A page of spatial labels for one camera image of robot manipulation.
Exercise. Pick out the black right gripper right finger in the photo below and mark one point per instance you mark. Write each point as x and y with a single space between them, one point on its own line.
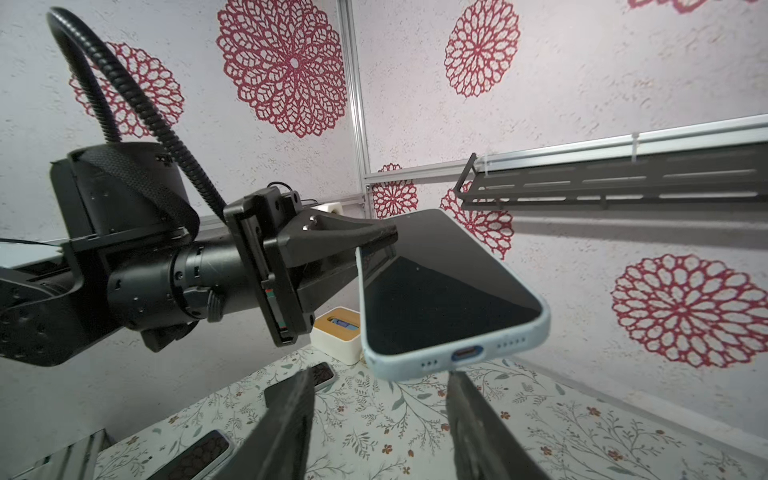
484 448

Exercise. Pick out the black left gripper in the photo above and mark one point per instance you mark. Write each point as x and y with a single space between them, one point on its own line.
272 233

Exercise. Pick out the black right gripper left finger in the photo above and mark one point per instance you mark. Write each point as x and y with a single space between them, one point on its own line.
278 447

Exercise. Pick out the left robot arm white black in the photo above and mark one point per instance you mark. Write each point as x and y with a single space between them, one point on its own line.
134 259

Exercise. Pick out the black phone front left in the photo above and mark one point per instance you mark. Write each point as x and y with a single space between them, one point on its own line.
198 460

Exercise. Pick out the white box with wooden top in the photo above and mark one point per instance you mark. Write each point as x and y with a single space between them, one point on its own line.
337 333

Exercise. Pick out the grey wall shelf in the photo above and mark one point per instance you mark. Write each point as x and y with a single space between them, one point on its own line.
707 179

